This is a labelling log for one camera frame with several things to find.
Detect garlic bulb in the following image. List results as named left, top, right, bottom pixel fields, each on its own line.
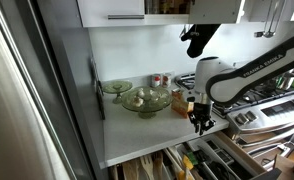
left=135, top=88, right=146, bottom=99
left=132, top=96, right=144, bottom=108

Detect can with red label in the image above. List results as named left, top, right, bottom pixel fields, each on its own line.
left=150, top=73, right=162, bottom=88

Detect grey tall cabinet panel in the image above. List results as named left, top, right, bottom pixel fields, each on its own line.
left=36, top=0, right=110, bottom=180

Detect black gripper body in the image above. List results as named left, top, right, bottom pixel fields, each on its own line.
left=187, top=102, right=217, bottom=127

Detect stainless steel refrigerator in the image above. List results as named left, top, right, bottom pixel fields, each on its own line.
left=0, top=0, right=95, bottom=180

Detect small steel ladle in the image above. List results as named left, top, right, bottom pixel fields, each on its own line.
left=253, top=0, right=275, bottom=38

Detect white cutlery tray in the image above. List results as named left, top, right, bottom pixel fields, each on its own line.
left=186, top=133, right=255, bottom=180

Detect small green glass cake stand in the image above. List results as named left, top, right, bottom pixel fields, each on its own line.
left=102, top=80, right=134, bottom=105

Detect yellow handled utensil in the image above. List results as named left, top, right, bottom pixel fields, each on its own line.
left=179, top=154, right=194, bottom=180

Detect wooden spatula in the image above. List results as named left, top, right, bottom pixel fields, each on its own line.
left=121, top=159, right=140, bottom=180

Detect knives on magnetic strip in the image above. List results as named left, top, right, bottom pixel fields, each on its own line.
left=90, top=56, right=107, bottom=121

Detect green packet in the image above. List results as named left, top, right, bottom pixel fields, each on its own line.
left=185, top=151, right=200, bottom=166

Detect tall steel pot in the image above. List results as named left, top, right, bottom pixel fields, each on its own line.
left=276, top=71, right=294, bottom=90

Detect wooden fork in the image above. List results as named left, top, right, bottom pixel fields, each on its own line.
left=140, top=153, right=156, bottom=180

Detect large steel ladle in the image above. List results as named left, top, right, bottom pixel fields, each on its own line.
left=264, top=0, right=285, bottom=39

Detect stainless steel gas stove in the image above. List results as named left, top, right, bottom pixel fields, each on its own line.
left=174, top=68, right=294, bottom=171

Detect white upper cabinet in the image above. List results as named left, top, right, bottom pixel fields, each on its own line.
left=76, top=0, right=246, bottom=28

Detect dark cabinet bar handle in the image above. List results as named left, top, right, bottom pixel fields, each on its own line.
left=107, top=14, right=146, bottom=20

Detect black oven mitt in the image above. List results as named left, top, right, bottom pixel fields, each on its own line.
left=180, top=23, right=221, bottom=59

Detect grey kitchen utensil drawer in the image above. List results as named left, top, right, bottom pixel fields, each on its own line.
left=108, top=130, right=283, bottom=180

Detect large green glass cake stand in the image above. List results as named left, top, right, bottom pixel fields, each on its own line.
left=121, top=85, right=174, bottom=120

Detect red white spice jars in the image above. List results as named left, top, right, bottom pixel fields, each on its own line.
left=161, top=72, right=172, bottom=88

